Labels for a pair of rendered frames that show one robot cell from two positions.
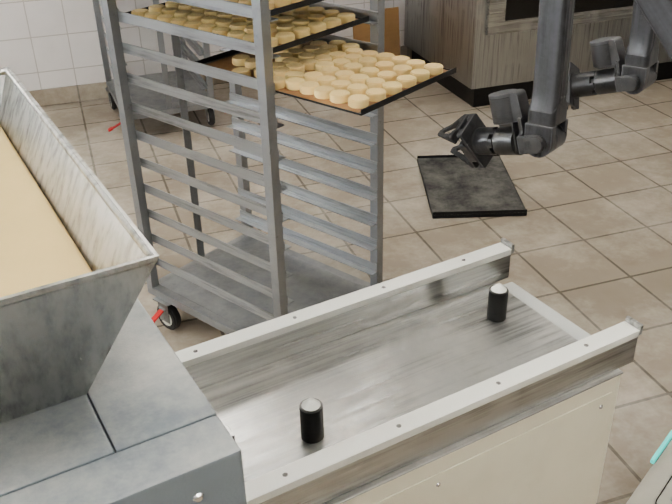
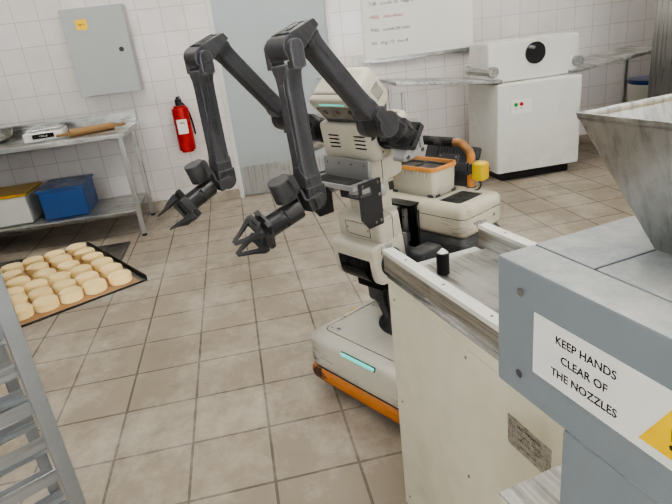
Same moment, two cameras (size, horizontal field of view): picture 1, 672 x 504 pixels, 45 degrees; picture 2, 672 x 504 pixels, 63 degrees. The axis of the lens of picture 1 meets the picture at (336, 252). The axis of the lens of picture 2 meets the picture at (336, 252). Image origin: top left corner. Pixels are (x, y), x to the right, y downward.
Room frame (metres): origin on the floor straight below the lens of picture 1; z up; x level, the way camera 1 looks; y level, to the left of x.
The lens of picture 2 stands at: (1.18, 0.99, 1.42)
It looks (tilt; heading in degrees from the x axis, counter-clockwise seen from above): 22 degrees down; 280
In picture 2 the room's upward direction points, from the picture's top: 7 degrees counter-clockwise
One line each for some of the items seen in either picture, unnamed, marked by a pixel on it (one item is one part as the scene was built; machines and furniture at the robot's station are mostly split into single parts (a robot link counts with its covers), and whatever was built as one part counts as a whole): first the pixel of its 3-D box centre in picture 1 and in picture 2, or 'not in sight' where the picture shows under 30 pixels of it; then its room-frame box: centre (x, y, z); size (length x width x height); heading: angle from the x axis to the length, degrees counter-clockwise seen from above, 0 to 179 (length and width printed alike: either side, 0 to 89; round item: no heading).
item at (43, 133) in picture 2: not in sight; (46, 132); (4.20, -3.24, 0.92); 0.32 x 0.30 x 0.09; 115
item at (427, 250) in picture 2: not in sight; (390, 265); (1.30, -0.86, 0.61); 0.28 x 0.27 x 0.25; 139
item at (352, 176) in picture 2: not in sight; (346, 190); (1.42, -0.80, 0.92); 0.28 x 0.16 x 0.22; 139
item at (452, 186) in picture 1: (468, 183); not in sight; (3.38, -0.61, 0.02); 0.60 x 0.40 x 0.03; 1
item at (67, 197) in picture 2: not in sight; (69, 196); (4.19, -3.28, 0.36); 0.46 x 0.38 x 0.26; 110
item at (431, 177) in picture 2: not in sight; (422, 175); (1.16, -1.11, 0.87); 0.23 x 0.15 x 0.11; 139
